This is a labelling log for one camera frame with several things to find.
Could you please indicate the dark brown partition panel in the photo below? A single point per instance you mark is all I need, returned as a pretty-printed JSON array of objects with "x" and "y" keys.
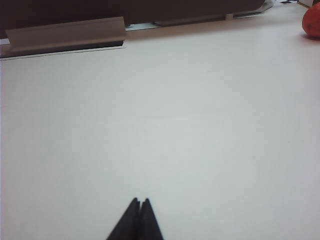
[{"x": 100, "y": 10}]

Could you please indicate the orange round fruit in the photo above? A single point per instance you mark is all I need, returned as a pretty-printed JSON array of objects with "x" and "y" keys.
[{"x": 312, "y": 21}]

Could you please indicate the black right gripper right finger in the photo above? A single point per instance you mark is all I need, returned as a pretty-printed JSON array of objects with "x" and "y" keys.
[{"x": 148, "y": 225}]

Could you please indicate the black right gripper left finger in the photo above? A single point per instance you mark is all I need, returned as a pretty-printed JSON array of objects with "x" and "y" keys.
[{"x": 128, "y": 225}]

